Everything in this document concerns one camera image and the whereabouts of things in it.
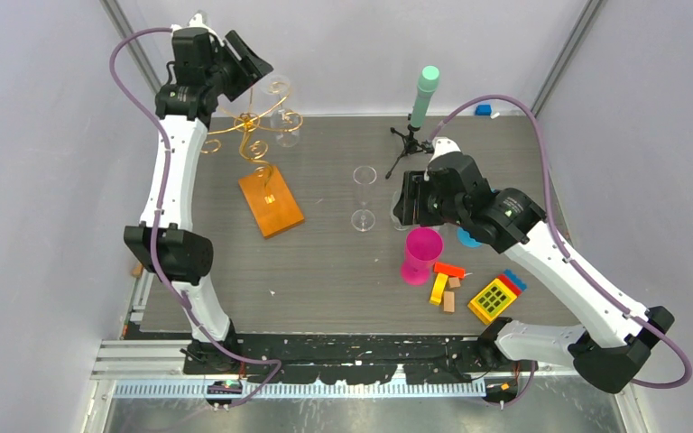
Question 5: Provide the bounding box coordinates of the tan wooden block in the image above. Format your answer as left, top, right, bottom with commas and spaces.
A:
442, 290, 456, 314

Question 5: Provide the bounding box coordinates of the gold wire glass rack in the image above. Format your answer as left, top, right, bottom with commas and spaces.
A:
200, 89, 273, 173

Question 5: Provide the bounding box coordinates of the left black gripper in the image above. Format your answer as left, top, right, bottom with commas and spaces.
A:
205, 32, 272, 101

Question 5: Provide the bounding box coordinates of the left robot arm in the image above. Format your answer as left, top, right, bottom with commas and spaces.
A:
108, 24, 273, 373

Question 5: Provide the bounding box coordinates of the red toy brick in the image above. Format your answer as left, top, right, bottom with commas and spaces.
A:
497, 273, 522, 297

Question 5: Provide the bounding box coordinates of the blue toy brick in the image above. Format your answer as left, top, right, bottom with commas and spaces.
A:
503, 269, 527, 292

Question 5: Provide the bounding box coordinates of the clear champagne flute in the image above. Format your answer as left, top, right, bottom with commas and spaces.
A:
350, 165, 377, 233

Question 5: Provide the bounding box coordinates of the clear frosted wine glass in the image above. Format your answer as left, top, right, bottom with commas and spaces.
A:
262, 74, 303, 148

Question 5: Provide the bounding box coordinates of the small blue block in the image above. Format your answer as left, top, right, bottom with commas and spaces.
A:
474, 104, 493, 116

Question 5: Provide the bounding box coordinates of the orange wooden rack base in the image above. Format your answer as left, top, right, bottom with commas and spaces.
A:
238, 165, 305, 239

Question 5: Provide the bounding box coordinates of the green microphone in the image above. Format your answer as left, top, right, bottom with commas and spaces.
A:
410, 65, 440, 130

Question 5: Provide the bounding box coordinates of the orange toy block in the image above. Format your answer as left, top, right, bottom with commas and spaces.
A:
433, 262, 467, 279

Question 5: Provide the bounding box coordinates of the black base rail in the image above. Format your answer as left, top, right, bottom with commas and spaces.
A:
92, 322, 581, 401

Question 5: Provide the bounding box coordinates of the pink wine glass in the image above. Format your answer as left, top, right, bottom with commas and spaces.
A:
400, 227, 444, 286

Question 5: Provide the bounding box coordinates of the blue wine glass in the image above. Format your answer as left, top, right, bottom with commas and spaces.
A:
456, 227, 482, 248

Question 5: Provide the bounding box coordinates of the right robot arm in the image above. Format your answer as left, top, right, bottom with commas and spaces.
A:
393, 151, 675, 393

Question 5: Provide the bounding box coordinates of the small wooden wall block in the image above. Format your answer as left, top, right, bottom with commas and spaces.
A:
131, 263, 143, 279

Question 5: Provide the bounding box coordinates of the yellow toy calculator block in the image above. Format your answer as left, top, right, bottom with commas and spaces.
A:
467, 278, 518, 325

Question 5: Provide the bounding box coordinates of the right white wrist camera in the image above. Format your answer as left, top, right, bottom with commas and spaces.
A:
428, 137, 461, 165

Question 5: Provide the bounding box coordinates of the clear tumbler wine glass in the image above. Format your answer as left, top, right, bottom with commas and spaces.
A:
390, 189, 412, 231

